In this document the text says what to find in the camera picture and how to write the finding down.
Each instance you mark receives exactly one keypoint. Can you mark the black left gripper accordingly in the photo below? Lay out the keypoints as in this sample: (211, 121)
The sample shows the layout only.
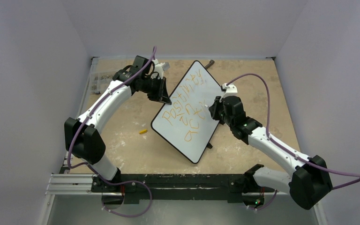
(161, 95)

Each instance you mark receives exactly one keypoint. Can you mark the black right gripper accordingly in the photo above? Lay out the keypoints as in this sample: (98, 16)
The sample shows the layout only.
(218, 109)

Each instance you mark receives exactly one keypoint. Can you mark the white whiteboard black frame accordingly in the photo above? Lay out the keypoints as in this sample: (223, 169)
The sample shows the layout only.
(186, 124)

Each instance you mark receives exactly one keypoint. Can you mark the yellow marker cap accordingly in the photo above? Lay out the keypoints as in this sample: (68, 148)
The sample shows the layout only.
(143, 131)

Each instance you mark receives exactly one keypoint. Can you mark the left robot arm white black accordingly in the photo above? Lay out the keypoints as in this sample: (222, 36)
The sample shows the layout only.
(83, 134)

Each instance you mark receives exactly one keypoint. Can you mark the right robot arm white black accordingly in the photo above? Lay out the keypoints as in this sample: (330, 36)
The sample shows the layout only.
(305, 179)

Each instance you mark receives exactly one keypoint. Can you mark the clear plastic screw box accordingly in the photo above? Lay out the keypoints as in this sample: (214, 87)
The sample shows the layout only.
(99, 81)

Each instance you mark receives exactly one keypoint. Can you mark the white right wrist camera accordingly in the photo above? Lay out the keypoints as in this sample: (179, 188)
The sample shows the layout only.
(228, 89)

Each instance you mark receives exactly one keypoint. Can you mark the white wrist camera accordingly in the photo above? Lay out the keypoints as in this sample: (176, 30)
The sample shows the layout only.
(228, 89)
(159, 69)

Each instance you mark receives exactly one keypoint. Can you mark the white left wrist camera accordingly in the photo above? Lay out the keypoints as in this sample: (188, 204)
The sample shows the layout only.
(159, 69)

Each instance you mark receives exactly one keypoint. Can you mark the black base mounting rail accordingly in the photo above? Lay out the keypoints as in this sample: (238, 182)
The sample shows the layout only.
(232, 188)

